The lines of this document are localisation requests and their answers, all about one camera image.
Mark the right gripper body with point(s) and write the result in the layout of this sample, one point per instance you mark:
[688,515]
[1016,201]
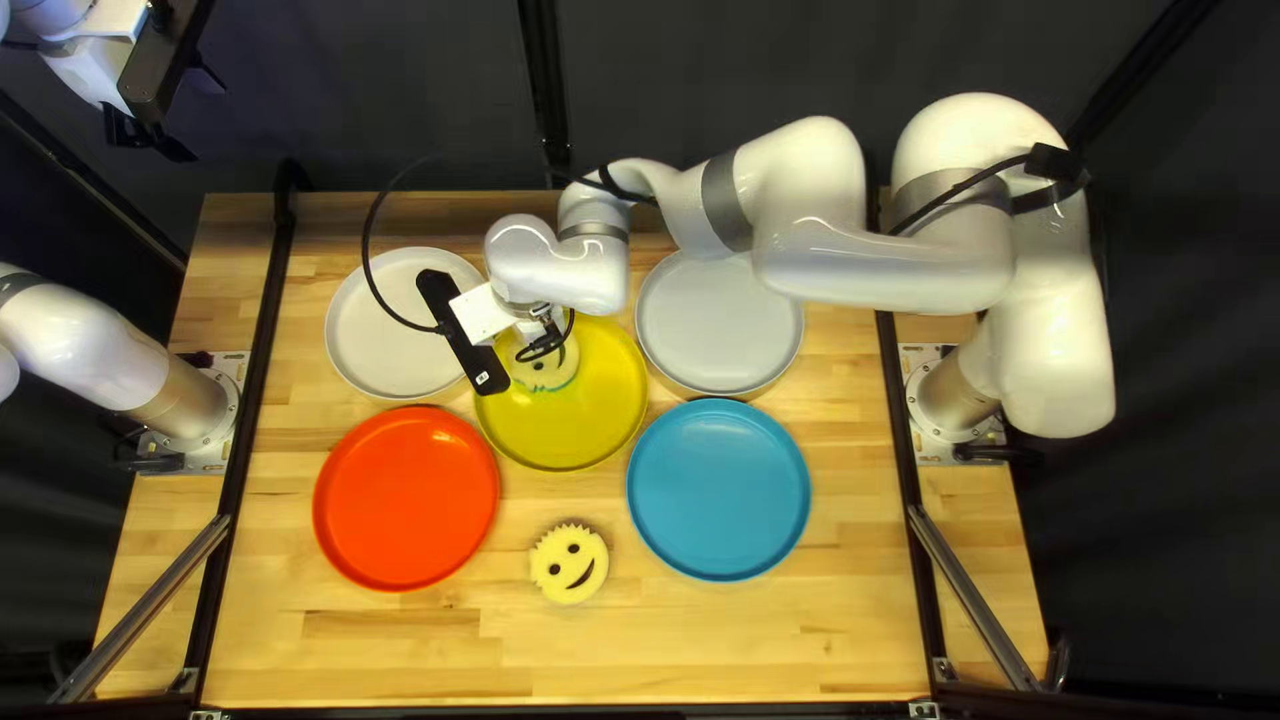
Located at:
[482,312]

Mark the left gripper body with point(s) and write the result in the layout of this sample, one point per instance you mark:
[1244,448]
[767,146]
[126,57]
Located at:
[100,55]

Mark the yellow smiling face sponge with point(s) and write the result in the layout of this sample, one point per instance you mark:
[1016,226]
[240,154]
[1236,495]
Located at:
[548,376]
[568,565]

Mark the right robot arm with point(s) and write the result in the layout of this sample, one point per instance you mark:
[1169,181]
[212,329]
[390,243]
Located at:
[850,250]

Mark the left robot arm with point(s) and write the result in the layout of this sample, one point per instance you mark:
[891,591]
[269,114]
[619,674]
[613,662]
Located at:
[90,350]

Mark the grey round plate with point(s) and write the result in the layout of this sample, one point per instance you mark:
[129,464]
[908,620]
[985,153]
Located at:
[390,340]
[720,330]

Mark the yellow round plate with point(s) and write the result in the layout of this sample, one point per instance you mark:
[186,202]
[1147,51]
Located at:
[580,430]

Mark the orange round plate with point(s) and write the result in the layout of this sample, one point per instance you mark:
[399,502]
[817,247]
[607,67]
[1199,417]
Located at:
[405,500]

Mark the teal round plate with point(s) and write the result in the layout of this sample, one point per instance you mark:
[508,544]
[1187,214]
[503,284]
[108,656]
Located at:
[718,490]

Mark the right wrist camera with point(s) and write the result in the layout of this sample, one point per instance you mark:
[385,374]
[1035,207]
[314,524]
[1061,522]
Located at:
[483,372]

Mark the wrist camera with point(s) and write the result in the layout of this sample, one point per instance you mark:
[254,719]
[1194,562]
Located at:
[160,60]
[483,372]

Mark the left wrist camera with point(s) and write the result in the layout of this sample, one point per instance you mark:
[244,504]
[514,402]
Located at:
[160,60]

